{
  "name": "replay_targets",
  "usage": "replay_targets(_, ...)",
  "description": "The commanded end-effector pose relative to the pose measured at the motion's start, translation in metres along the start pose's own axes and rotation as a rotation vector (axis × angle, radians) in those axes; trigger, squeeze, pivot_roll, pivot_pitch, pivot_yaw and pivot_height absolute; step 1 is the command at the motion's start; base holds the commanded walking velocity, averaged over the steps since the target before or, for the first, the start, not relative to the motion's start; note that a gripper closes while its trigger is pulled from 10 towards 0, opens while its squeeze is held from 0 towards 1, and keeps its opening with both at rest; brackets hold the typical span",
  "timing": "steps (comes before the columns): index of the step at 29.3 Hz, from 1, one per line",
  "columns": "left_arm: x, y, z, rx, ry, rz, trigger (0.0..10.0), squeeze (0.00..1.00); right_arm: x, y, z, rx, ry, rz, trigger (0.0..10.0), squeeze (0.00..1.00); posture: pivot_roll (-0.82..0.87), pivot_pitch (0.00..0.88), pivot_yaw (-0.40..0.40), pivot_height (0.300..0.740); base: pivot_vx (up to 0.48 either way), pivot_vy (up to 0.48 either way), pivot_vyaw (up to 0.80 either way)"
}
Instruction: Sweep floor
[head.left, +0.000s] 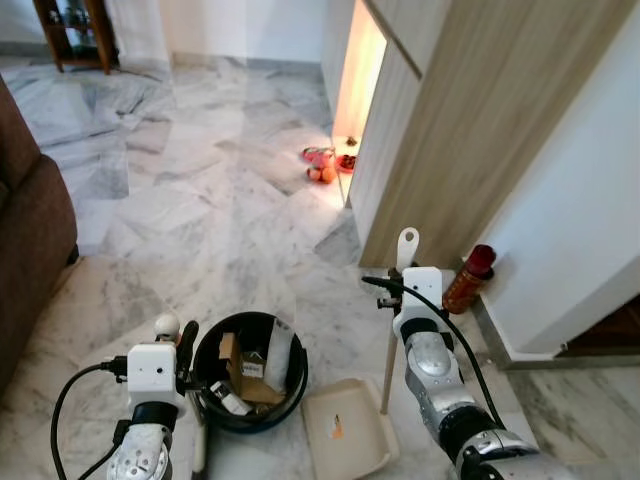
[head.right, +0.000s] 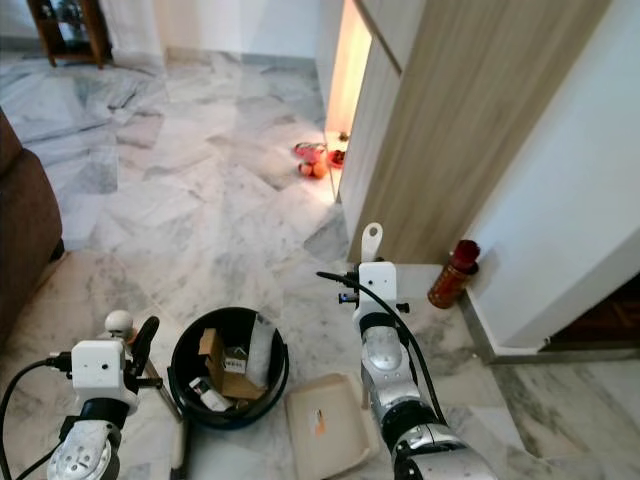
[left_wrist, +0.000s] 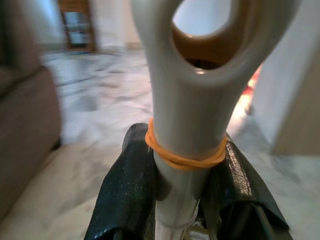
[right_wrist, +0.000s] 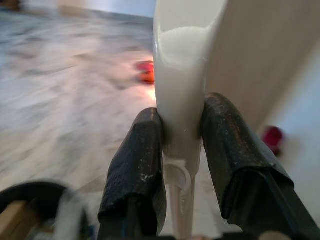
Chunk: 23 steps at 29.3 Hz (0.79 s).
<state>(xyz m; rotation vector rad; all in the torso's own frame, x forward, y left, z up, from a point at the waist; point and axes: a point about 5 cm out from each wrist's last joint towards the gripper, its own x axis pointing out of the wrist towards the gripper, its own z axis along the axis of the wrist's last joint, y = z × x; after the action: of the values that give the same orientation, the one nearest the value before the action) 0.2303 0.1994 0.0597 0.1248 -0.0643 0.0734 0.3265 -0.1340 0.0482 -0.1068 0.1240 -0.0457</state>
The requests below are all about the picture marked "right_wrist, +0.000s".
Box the red paper scrap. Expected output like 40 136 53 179
261 125 285 156
134 61 155 85

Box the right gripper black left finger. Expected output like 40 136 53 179
97 107 167 240

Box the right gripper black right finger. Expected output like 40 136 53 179
201 92 320 240

